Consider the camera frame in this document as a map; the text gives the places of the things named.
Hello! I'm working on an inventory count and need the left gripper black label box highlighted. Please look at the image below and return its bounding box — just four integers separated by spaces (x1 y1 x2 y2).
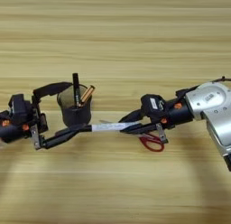
8 94 33 126

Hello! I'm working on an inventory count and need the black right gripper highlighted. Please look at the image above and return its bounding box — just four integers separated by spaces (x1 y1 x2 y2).
118 96 195 145

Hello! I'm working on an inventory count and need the white marker with black cap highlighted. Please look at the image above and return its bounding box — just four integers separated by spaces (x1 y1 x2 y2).
76 121 142 133

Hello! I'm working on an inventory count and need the black marker pen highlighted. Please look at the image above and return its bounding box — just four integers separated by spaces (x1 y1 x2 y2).
71 72 82 108

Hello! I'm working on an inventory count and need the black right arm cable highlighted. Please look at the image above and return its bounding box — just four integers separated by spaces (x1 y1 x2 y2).
210 76 231 84

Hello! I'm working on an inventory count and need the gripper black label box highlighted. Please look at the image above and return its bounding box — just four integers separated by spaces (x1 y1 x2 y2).
140 94 167 120
8 94 33 126

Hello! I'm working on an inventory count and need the black mesh pen cup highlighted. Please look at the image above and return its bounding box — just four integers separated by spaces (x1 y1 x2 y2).
57 84 93 128

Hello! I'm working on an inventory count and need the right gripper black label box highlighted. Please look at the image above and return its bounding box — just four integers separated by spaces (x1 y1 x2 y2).
140 94 167 120

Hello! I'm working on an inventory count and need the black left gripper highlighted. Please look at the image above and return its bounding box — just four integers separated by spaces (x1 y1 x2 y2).
0 81 93 151

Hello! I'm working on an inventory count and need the gold metallic pen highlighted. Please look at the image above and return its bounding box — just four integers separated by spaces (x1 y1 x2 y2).
79 85 96 107

